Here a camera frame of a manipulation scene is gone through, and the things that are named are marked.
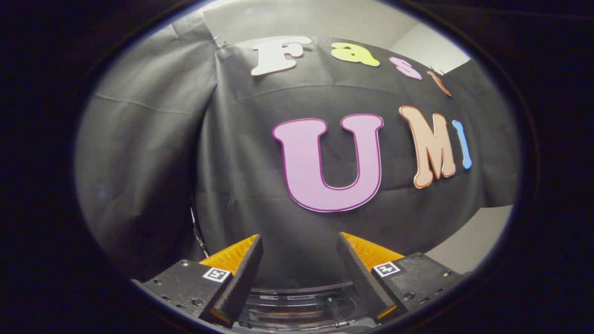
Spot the black backdrop cloth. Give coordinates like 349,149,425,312
74,12,520,290

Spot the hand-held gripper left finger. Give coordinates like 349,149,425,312
132,233,264,328

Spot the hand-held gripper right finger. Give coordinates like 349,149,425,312
336,232,465,323

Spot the grey washing machine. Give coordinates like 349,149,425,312
232,280,379,334

